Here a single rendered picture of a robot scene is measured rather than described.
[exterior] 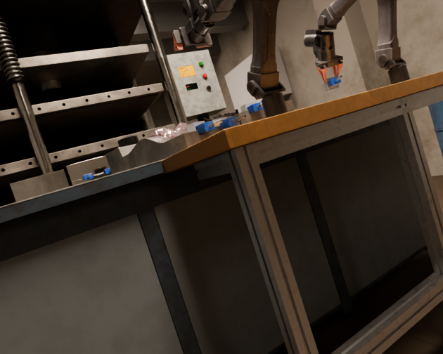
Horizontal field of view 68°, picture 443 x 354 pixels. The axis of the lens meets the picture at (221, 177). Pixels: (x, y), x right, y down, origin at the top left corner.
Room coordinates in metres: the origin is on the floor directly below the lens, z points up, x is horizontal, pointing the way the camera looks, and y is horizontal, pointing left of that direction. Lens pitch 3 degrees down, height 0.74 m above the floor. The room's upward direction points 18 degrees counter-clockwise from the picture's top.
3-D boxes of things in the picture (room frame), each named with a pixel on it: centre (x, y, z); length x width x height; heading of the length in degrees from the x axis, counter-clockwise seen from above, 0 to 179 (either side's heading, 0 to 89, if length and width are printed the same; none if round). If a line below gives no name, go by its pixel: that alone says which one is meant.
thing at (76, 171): (1.95, 0.72, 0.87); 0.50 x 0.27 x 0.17; 27
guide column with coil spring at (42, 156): (1.62, 0.80, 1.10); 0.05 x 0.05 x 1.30
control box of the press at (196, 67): (2.20, 0.00, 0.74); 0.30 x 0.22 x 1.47; 117
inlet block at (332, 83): (1.45, -0.60, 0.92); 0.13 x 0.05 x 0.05; 2
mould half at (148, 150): (1.24, 0.15, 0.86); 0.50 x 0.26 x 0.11; 44
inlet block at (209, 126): (1.02, -0.01, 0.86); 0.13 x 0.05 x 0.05; 44
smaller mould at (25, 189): (1.10, 0.58, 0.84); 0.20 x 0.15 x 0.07; 27
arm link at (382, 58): (1.23, -0.73, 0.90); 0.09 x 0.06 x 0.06; 125
